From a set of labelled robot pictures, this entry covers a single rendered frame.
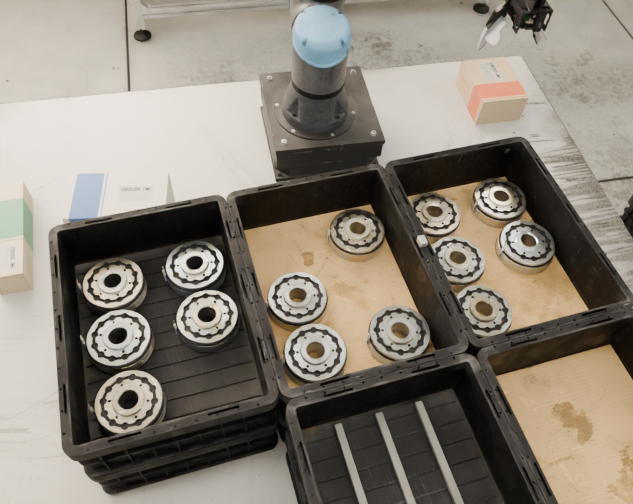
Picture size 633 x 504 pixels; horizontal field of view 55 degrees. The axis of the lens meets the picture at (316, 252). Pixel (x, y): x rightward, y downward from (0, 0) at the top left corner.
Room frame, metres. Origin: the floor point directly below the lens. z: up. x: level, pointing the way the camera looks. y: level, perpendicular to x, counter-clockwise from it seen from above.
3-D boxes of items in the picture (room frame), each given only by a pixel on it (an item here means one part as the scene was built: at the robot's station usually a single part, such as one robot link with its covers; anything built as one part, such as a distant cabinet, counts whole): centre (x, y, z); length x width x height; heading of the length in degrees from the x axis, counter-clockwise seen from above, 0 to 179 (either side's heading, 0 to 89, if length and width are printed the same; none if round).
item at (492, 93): (1.26, -0.41, 0.74); 0.16 x 0.12 x 0.07; 15
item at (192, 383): (0.45, 0.24, 0.87); 0.40 x 0.30 x 0.11; 21
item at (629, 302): (0.66, -0.32, 0.92); 0.40 x 0.30 x 0.02; 21
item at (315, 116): (1.06, 0.03, 0.85); 0.15 x 0.15 x 0.10
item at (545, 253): (0.69, -0.39, 0.86); 0.10 x 0.10 x 0.01
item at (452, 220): (0.74, -0.22, 0.86); 0.10 x 0.10 x 0.01
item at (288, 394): (0.56, -0.04, 0.92); 0.40 x 0.30 x 0.02; 21
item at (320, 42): (1.06, 0.03, 0.97); 0.13 x 0.12 x 0.14; 7
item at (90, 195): (0.78, 0.42, 0.74); 0.20 x 0.12 x 0.09; 98
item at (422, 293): (0.56, -0.04, 0.87); 0.40 x 0.30 x 0.11; 21
